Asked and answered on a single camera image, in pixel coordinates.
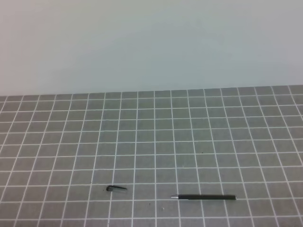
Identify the black pen cap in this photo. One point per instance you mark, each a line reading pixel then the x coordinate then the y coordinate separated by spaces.
pixel 114 188

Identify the black pen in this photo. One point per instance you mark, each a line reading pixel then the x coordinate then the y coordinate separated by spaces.
pixel 204 197

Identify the grey grid tablecloth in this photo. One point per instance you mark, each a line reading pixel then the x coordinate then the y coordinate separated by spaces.
pixel 58 153

